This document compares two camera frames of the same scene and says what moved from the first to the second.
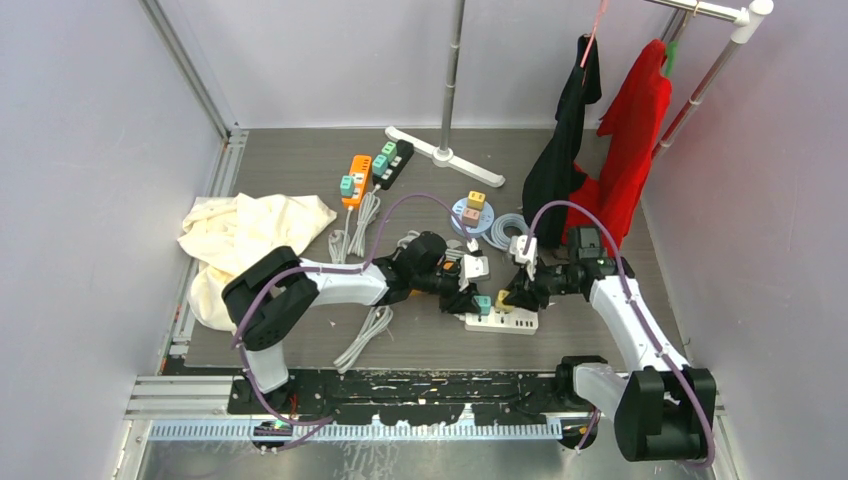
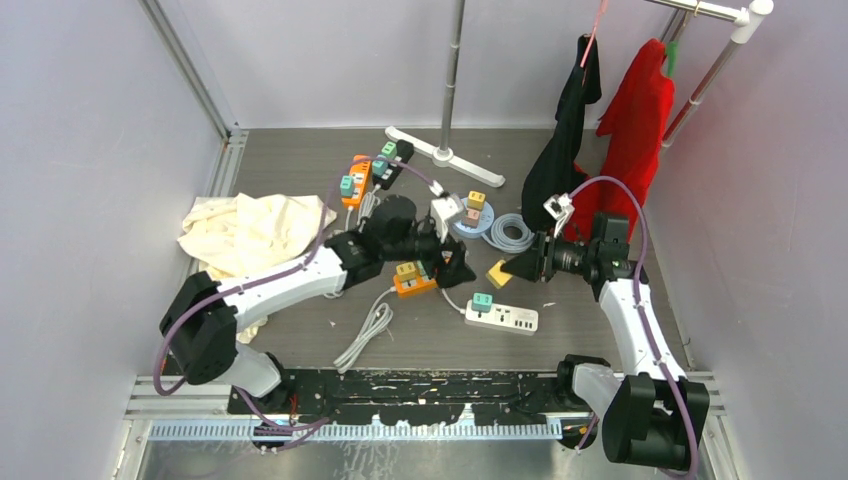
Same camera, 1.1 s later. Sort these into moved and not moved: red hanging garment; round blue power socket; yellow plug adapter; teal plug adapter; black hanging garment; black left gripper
Moved: black left gripper; yellow plug adapter
Not moved: round blue power socket; red hanging garment; black hanging garment; teal plug adapter
